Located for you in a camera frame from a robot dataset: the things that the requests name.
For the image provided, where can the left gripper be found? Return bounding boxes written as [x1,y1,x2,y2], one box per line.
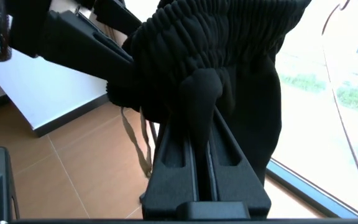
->
[6,0,143,83]

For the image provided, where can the black shorts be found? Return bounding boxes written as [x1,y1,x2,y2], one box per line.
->
[106,0,312,187]

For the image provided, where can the window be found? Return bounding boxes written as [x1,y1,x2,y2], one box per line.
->
[264,0,358,219]

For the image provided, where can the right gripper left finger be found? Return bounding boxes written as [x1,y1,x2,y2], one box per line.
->
[140,123,199,220]

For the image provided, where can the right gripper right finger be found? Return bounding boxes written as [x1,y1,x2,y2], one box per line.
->
[208,108,272,219]

